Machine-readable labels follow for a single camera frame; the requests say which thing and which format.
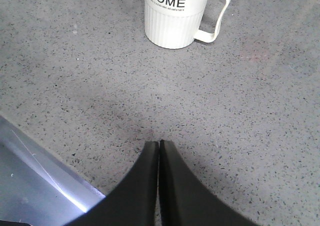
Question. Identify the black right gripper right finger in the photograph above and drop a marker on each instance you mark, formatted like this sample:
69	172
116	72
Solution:
184	200

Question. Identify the cream HOME mug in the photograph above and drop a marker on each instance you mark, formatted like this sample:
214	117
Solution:
175	24

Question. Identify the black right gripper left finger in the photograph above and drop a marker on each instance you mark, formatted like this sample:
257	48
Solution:
133	201

